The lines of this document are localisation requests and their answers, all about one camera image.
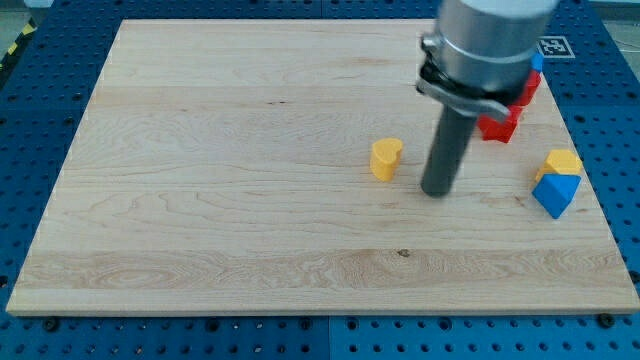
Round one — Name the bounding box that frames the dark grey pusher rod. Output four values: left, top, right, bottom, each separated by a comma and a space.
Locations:
420, 105, 477, 197

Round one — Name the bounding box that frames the blue triangle block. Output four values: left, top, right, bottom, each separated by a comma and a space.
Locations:
532, 173, 581, 219

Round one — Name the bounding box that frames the yellow heart block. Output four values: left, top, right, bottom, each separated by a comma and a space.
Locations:
370, 138, 404, 182

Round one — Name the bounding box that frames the red star block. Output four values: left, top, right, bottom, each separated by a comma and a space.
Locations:
477, 105, 524, 143

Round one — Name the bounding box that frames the yellow pentagon block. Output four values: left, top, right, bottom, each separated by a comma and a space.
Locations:
535, 149, 583, 182

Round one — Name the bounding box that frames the fiducial marker tag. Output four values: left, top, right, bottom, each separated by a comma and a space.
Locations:
537, 35, 575, 59

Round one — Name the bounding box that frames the wooden board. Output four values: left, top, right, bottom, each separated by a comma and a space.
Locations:
7, 20, 639, 316

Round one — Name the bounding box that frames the yellow black hazard tape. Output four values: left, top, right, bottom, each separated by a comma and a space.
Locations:
1, 18, 37, 72

